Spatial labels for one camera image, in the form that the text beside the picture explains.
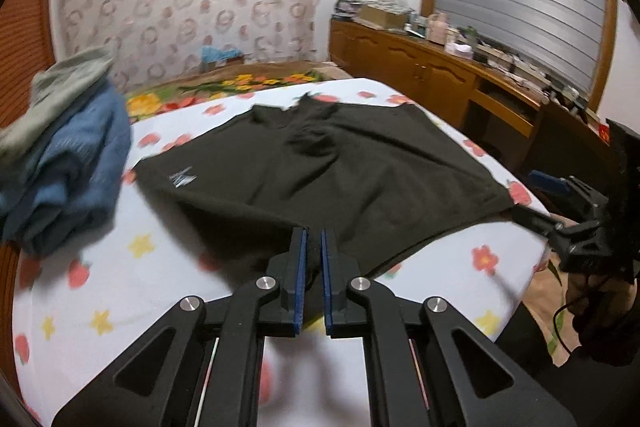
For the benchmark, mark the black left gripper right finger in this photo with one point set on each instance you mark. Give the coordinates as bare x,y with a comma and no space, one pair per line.
426,364

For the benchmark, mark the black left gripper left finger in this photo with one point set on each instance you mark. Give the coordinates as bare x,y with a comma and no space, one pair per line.
199,364

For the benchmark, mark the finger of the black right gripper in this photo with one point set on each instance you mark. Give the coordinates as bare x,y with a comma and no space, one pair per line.
548,184
536,222

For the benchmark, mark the black pants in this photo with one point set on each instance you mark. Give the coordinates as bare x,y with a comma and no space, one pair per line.
384,180

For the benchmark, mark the right hand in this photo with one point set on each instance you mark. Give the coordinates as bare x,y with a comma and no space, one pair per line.
599,298

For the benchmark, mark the wooden sideboard cabinet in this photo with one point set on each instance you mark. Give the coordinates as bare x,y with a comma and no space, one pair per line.
523,131

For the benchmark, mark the pink tissue pack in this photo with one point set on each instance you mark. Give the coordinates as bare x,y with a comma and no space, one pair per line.
462,50

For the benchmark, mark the pink thermos jug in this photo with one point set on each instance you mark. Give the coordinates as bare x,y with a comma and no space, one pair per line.
437,28

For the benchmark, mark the white floral bed sheet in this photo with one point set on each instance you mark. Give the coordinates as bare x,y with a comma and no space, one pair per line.
77,310

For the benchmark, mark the cardboard box on cabinet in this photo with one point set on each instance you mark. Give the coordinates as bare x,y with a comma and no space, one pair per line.
380,18

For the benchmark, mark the brown floral blanket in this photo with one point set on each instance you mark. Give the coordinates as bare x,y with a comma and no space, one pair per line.
226,81

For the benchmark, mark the blue denim jeans upper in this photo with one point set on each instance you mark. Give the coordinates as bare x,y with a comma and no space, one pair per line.
68,182

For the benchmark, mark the cardboard box with blue cloth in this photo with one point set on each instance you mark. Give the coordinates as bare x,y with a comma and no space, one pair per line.
213,58

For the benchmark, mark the grey folded garment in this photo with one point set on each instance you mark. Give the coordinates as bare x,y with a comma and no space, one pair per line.
51,92

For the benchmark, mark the brown louvered wardrobe door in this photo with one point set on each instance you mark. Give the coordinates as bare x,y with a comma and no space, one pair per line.
26,48

